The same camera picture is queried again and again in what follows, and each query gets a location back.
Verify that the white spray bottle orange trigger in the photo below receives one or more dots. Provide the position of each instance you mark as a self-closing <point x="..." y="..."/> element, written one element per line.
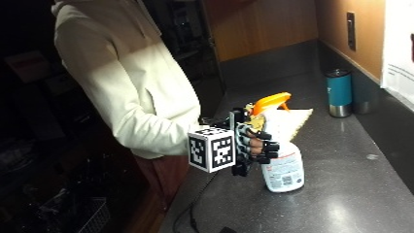
<point x="282" y="155"/>

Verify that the white marker cube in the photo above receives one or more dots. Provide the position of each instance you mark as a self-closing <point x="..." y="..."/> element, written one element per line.
<point x="210" y="149"/>

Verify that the teal steel travel tumbler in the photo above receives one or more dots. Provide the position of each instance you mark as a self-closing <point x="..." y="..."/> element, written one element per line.
<point x="338" y="93"/>

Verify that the white paper sheet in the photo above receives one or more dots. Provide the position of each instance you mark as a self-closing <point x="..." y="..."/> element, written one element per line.
<point x="398" y="48"/>

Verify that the yellow cleaning cloth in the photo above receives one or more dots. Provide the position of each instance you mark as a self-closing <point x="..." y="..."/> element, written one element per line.
<point x="293" y="121"/>

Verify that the the person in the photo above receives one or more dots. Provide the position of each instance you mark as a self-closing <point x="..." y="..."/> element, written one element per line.
<point x="125" y="81"/>

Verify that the black wall outlet plate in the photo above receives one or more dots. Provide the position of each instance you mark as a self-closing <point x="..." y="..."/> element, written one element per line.
<point x="350" y="30"/>

